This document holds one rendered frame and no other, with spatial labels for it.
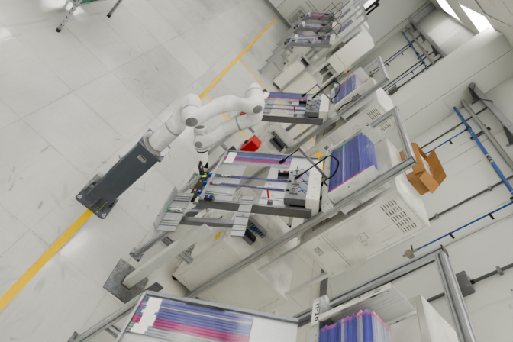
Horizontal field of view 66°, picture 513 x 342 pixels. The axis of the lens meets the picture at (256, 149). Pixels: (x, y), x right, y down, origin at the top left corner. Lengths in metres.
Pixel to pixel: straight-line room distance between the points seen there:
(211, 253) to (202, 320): 0.98
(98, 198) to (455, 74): 4.32
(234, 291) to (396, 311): 1.57
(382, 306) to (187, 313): 0.82
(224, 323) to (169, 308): 0.26
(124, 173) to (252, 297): 1.24
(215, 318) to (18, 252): 1.29
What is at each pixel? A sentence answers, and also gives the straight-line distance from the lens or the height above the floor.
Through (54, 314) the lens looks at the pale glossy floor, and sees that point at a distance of 2.60.
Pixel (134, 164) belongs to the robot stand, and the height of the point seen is 0.54.
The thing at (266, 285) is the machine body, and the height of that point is 0.59.
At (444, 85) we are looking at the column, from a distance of 5.51.
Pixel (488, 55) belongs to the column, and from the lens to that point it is 5.53.
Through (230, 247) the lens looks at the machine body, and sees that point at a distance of 2.69.
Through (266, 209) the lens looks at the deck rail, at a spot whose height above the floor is 1.03.
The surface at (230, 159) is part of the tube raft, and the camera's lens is 2.95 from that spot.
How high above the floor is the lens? 2.25
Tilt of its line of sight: 26 degrees down
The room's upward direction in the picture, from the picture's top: 52 degrees clockwise
